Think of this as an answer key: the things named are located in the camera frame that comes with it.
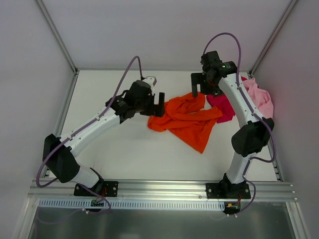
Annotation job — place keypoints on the aluminium frame post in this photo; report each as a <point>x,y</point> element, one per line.
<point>274,34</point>
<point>52,27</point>

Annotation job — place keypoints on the magenta t shirt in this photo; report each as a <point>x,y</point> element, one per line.
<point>222,103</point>

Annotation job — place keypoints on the light pink t shirt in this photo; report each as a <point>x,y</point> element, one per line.
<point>261,98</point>

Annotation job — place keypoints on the right aluminium frame post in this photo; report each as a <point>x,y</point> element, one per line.
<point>274,34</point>

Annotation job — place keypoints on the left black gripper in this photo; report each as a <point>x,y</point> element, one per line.
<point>151,106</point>

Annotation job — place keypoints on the white slotted cable duct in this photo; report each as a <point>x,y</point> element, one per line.
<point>119,204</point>

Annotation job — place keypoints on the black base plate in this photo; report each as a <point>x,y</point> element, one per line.
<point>109,188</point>
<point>222,190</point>

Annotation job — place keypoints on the left aluminium frame post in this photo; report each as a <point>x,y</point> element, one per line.
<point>52,27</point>

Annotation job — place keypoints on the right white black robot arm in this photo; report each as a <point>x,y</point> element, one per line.
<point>254,129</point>

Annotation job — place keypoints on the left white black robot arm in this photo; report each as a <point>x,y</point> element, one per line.
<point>60,153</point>

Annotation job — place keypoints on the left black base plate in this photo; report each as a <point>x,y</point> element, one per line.
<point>109,188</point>

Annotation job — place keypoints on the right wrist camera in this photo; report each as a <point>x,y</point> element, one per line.
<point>210,58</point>

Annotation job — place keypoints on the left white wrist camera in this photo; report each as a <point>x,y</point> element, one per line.
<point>151,80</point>

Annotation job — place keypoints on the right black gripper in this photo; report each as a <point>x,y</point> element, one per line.
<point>202,81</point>

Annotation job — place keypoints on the orange t shirt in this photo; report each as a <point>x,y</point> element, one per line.
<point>187,119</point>

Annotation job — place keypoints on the aluminium mounting rail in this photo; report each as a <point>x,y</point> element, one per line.
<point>170,190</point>

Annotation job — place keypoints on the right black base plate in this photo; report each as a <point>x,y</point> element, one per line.
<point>222,190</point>

